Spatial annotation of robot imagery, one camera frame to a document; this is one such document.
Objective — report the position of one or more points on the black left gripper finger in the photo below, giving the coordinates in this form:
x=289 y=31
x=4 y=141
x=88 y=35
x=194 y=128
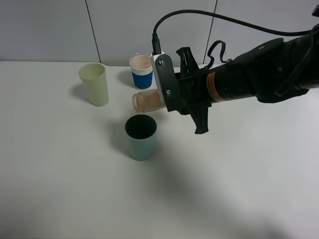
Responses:
x=199 y=115

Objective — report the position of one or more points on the teal plastic cup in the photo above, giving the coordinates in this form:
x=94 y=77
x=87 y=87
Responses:
x=141 y=131

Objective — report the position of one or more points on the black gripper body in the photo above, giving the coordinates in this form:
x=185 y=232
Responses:
x=193 y=89

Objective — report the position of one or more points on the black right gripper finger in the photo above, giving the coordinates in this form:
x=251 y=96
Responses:
x=188 y=64

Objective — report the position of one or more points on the pale green plastic cup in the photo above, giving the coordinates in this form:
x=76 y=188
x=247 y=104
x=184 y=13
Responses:
x=93 y=77

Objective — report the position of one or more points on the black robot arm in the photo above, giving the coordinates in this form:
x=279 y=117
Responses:
x=272 y=72

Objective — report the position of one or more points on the pink label drink bottle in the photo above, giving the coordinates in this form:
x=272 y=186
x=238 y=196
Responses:
x=147 y=101

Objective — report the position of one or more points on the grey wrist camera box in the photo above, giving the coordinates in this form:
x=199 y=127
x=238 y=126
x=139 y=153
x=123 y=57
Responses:
x=156 y=76

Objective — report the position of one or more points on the blue white paper cup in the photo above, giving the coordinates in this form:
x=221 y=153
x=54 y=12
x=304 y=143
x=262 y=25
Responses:
x=142 y=71

